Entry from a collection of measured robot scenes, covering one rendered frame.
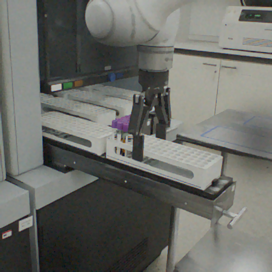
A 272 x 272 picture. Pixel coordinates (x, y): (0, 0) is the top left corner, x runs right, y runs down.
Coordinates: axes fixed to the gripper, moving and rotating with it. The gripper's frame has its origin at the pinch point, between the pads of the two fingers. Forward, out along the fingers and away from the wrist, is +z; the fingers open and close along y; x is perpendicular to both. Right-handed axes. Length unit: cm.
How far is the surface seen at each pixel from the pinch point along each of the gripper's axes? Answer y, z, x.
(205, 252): 43, 58, -2
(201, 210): -6.8, 8.9, -19.5
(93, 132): -2.3, -0.2, 17.8
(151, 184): -6.8, 6.9, -5.6
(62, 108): 10.2, 0.0, 43.3
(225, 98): 229, 39, 69
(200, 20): 292, -24, 131
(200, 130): 33.1, 4.3, 1.0
